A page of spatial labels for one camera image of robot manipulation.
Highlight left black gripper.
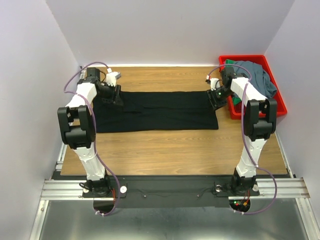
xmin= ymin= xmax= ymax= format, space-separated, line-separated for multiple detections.
xmin=96 ymin=83 xmax=124 ymax=107

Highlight purple cable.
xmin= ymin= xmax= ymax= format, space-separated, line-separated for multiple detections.
xmin=63 ymin=61 xmax=122 ymax=218
xmin=206 ymin=63 xmax=278 ymax=216

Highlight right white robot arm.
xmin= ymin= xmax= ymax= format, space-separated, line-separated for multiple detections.
xmin=205 ymin=64 xmax=278 ymax=195

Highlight green t shirt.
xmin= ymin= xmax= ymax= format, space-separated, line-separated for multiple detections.
xmin=224 ymin=59 xmax=241 ymax=106

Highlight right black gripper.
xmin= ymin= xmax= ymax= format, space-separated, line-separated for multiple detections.
xmin=205 ymin=86 xmax=234 ymax=113

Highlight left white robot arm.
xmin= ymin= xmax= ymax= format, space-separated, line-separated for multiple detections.
xmin=57 ymin=67 xmax=123 ymax=197

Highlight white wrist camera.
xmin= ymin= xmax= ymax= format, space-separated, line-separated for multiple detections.
xmin=205 ymin=75 xmax=221 ymax=91
xmin=105 ymin=71 xmax=122 ymax=87

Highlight front aluminium extrusion rail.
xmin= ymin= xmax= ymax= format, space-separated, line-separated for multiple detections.
xmin=40 ymin=178 xmax=310 ymax=201

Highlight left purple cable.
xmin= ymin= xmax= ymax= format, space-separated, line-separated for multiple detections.
xmin=63 ymin=61 xmax=122 ymax=218

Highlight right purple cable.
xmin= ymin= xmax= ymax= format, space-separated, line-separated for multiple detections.
xmin=206 ymin=63 xmax=278 ymax=216

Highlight grey blue t shirt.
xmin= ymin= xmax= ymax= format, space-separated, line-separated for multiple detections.
xmin=233 ymin=60 xmax=277 ymax=98

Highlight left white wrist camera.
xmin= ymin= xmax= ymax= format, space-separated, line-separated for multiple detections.
xmin=105 ymin=71 xmax=122 ymax=87

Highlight black t shirt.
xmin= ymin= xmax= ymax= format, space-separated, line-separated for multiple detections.
xmin=93 ymin=91 xmax=219 ymax=133

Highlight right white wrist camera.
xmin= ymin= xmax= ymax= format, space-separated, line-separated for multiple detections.
xmin=205 ymin=75 xmax=221 ymax=91

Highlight red plastic bin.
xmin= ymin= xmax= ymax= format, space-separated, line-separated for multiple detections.
xmin=218 ymin=55 xmax=288 ymax=117

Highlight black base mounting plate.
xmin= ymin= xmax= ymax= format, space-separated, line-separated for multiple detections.
xmin=79 ymin=175 xmax=260 ymax=212

